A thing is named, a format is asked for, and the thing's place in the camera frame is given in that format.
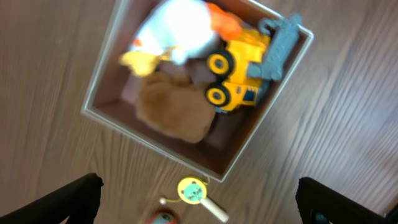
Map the yellow cat rattle drum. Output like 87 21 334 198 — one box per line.
159 176 229 223

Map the red ball toy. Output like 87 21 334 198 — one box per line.
147 210 179 224

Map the white plush duck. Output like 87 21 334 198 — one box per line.
119 0 243 77

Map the brown plush toy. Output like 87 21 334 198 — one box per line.
135 72 216 143

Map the yellow toy crane truck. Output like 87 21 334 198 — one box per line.
205 14 302 113

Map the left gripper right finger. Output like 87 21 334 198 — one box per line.
295 177 397 224

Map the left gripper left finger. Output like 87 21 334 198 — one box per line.
1 173 104 223

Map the white box pink interior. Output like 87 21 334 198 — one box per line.
81 0 314 182

